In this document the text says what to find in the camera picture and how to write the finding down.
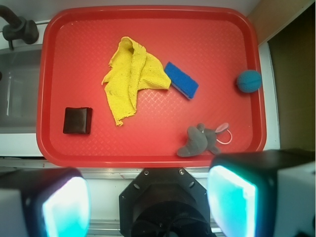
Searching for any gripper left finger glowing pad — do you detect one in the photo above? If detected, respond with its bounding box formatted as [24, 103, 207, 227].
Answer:
[0, 168, 91, 237]

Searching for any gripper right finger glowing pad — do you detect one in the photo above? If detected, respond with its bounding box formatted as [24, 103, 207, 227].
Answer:
[207, 149, 316, 237]

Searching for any black box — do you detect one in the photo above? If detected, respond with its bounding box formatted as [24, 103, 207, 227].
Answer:
[63, 107, 93, 135]

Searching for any brown cardboard box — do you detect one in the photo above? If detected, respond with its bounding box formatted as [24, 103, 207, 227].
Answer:
[249, 0, 316, 151]

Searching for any grey plush mouse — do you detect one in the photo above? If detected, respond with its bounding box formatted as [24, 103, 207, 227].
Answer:
[177, 123, 233, 158]

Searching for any blue knitted ball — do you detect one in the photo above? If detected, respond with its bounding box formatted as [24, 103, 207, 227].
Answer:
[236, 70, 262, 93]

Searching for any blue sponge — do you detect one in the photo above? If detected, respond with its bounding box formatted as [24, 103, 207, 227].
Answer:
[164, 62, 199, 100]

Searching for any grey sink basin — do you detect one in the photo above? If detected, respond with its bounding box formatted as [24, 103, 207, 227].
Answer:
[0, 44, 42, 134]

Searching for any red plastic tray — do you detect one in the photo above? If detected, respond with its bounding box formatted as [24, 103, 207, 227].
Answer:
[36, 6, 267, 168]

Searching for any yellow cloth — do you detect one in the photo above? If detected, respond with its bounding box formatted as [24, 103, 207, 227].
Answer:
[101, 37, 171, 126]

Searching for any grey faucet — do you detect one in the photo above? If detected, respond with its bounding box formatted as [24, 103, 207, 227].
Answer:
[0, 5, 39, 51]

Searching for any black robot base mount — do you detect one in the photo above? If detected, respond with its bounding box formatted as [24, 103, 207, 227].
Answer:
[119, 168, 215, 237]

